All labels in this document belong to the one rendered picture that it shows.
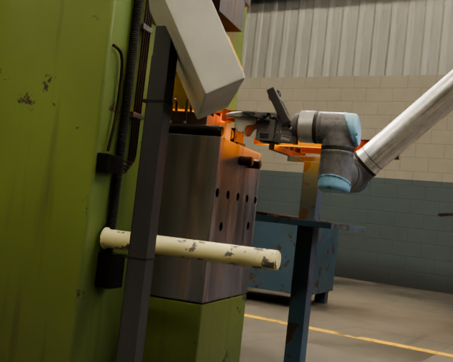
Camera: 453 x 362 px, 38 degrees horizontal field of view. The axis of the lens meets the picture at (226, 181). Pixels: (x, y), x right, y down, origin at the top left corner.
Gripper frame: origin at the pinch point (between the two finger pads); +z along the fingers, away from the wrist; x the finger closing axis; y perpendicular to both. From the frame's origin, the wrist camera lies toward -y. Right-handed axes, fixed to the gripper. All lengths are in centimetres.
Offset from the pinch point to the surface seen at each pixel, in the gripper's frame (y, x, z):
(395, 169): -62, 782, 35
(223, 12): -27.7, -8.8, 3.0
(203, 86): 7, -70, -20
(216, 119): 2.4, -5.8, 3.0
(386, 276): 90, 782, 33
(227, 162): 14.7, -8.7, -3.0
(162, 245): 38, -39, 0
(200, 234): 35.0, -15.9, -0.3
